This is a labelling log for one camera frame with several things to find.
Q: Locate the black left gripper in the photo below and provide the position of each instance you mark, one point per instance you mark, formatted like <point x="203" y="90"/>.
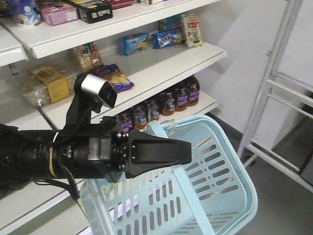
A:
<point x="100" y="151"/>

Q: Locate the light blue plastic basket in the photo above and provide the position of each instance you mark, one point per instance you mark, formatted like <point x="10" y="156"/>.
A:
<point x="212" y="195"/>

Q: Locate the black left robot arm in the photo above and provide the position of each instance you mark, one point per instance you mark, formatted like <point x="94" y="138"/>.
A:
<point x="42" y="156"/>

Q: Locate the blue snack bag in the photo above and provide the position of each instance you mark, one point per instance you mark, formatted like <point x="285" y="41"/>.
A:
<point x="114" y="76"/>

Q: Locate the white metal store shelving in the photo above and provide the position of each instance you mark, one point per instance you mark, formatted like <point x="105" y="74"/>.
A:
<point x="47" y="209"/>

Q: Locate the yellow labelled cookie box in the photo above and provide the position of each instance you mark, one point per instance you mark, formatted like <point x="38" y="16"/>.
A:
<point x="47" y="84"/>

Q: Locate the black box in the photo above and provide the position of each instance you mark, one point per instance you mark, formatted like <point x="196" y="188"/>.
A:
<point x="92" y="11"/>

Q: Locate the pink box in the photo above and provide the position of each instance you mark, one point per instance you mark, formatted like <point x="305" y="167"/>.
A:
<point x="58" y="13"/>

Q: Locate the blue oreo cup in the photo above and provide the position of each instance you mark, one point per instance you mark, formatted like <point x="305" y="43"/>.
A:
<point x="25" y="12"/>

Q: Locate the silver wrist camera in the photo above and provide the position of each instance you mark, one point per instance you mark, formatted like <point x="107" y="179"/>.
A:
<point x="96" y="88"/>

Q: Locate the white metal rack frame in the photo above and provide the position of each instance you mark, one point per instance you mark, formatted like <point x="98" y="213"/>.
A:
<point x="280" y="126"/>

